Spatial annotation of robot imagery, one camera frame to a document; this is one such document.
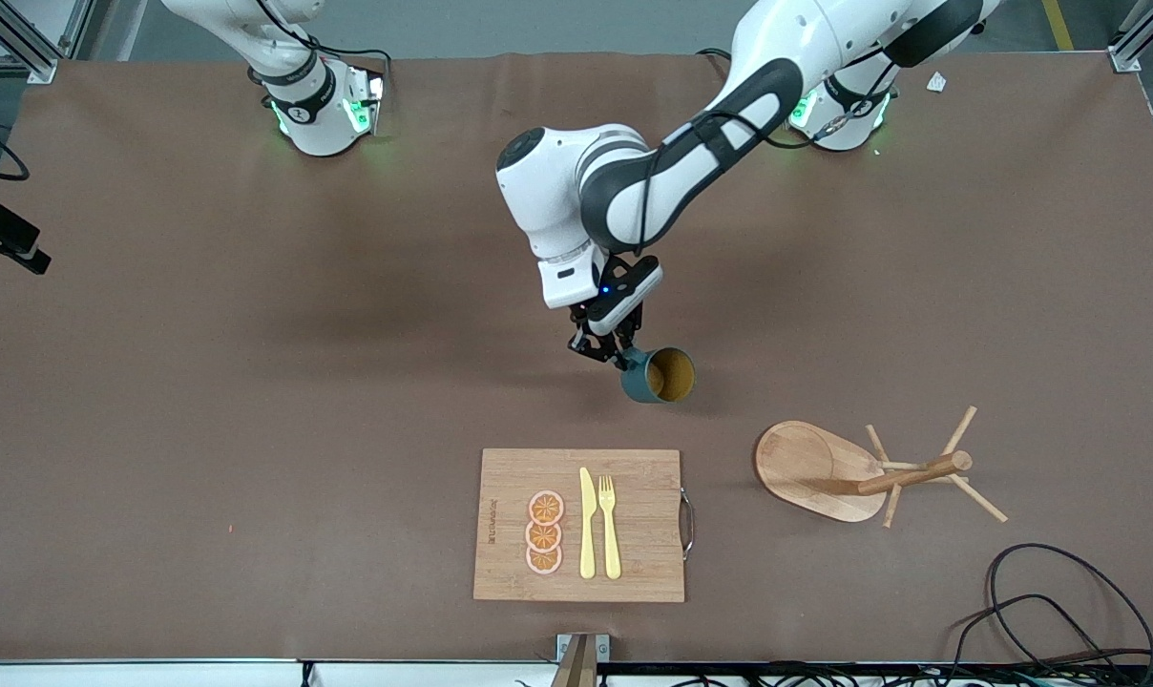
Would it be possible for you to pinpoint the dark teal cup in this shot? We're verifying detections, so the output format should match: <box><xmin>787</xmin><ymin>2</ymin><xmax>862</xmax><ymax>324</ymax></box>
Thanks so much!
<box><xmin>619</xmin><ymin>345</ymin><xmax>698</xmax><ymax>405</ymax></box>

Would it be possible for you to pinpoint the wooden cup rack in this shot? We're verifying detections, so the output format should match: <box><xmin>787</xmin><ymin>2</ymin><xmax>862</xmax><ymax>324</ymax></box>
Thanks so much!
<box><xmin>754</xmin><ymin>406</ymin><xmax>1009</xmax><ymax>531</ymax></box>

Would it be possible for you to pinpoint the yellow plastic knife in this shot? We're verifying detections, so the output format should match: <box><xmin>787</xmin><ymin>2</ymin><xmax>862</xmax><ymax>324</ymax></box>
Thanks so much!
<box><xmin>579</xmin><ymin>467</ymin><xmax>597</xmax><ymax>580</ymax></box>

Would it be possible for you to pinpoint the yellow plastic fork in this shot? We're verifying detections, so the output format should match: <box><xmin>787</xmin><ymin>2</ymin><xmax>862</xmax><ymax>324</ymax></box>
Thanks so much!
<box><xmin>597</xmin><ymin>475</ymin><xmax>623</xmax><ymax>580</ymax></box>

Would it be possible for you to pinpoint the wooden cutting board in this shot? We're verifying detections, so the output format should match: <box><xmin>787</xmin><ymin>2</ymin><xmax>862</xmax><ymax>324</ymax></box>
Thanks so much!
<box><xmin>472</xmin><ymin>448</ymin><xmax>697</xmax><ymax>604</ymax></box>

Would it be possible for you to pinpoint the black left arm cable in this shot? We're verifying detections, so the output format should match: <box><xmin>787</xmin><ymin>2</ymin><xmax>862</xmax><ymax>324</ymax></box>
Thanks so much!
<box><xmin>634</xmin><ymin>52</ymin><xmax>907</xmax><ymax>249</ymax></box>

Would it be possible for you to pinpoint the aluminium frame profile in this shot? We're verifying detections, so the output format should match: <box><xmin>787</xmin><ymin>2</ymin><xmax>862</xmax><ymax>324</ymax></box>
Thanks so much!
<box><xmin>0</xmin><ymin>0</ymin><xmax>95</xmax><ymax>85</ymax></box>
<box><xmin>1109</xmin><ymin>0</ymin><xmax>1153</xmax><ymax>73</ymax></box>

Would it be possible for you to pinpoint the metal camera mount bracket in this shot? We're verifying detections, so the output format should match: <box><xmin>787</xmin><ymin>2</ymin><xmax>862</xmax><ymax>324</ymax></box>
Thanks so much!
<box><xmin>550</xmin><ymin>633</ymin><xmax>611</xmax><ymax>687</ymax></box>

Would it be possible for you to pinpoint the black right base cable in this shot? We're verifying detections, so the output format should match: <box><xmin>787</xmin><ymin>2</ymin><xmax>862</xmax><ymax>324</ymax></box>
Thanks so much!
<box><xmin>252</xmin><ymin>0</ymin><xmax>393</xmax><ymax>92</ymax></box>

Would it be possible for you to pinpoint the black cable bundle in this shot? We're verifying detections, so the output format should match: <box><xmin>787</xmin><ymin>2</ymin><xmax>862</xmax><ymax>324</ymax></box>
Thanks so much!
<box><xmin>514</xmin><ymin>663</ymin><xmax>1153</xmax><ymax>687</ymax></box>

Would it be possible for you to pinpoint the black looped cable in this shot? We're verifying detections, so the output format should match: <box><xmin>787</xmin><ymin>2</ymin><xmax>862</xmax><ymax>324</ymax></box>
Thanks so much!
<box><xmin>947</xmin><ymin>593</ymin><xmax>1126</xmax><ymax>683</ymax></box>
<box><xmin>987</xmin><ymin>543</ymin><xmax>1153</xmax><ymax>674</ymax></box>

